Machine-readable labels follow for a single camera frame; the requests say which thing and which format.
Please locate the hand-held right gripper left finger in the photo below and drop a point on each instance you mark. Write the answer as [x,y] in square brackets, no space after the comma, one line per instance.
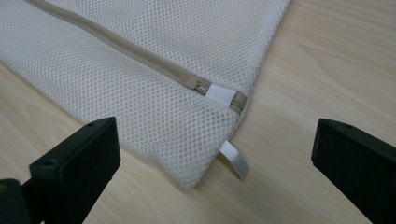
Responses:
[77,161]

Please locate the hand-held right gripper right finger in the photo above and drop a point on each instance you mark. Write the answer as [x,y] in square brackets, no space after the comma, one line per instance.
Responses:
[358,161]

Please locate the white mesh laundry bag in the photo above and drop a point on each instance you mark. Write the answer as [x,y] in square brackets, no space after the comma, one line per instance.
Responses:
[124,93]

